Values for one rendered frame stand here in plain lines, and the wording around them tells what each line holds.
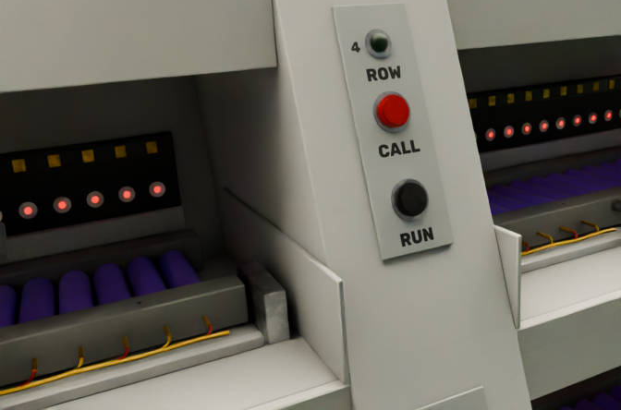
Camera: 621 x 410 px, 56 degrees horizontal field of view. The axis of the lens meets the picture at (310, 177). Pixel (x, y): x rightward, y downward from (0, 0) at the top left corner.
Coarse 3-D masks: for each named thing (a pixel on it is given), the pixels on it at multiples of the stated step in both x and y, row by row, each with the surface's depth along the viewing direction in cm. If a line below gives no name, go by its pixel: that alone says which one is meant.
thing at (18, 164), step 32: (0, 160) 36; (32, 160) 37; (64, 160) 37; (96, 160) 38; (128, 160) 39; (160, 160) 40; (0, 192) 36; (32, 192) 37; (64, 192) 38; (32, 224) 38; (64, 224) 38
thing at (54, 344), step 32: (192, 288) 31; (224, 288) 31; (32, 320) 29; (64, 320) 28; (96, 320) 28; (128, 320) 29; (160, 320) 30; (192, 320) 30; (224, 320) 31; (0, 352) 27; (32, 352) 27; (64, 352) 28; (96, 352) 29; (128, 352) 29; (160, 352) 28; (0, 384) 27; (32, 384) 26
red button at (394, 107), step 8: (392, 96) 28; (384, 104) 27; (392, 104) 27; (400, 104) 28; (384, 112) 27; (392, 112) 27; (400, 112) 28; (408, 112) 28; (384, 120) 27; (392, 120) 27; (400, 120) 28
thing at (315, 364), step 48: (48, 240) 38; (96, 240) 39; (240, 240) 39; (288, 240) 30; (288, 288) 31; (336, 288) 25; (192, 336) 31; (288, 336) 30; (336, 336) 25; (48, 384) 27; (144, 384) 27; (192, 384) 27; (240, 384) 26; (288, 384) 26; (336, 384) 26
